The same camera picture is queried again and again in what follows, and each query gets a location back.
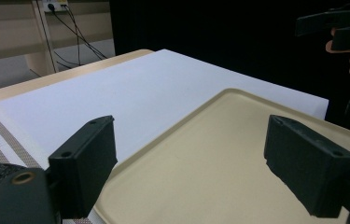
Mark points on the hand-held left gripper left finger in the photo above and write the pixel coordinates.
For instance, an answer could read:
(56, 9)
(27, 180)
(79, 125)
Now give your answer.
(82, 168)

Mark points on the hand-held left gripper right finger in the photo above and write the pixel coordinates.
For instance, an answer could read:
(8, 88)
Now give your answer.
(306, 168)

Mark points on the striped white placemat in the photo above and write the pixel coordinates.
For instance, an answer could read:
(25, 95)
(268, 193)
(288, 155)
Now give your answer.
(4, 146)

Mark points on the white paper sheet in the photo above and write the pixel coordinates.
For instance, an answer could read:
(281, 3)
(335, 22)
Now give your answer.
(126, 93)

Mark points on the beige plastic tray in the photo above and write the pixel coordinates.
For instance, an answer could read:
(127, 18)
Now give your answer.
(213, 168)

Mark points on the black curtain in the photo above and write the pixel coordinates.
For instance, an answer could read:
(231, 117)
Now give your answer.
(225, 34)

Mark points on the white power strip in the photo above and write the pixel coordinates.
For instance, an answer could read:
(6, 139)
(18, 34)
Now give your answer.
(55, 5)

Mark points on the beige wooden shelf frame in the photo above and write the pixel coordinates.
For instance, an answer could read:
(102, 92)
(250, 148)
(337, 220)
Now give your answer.
(17, 34)

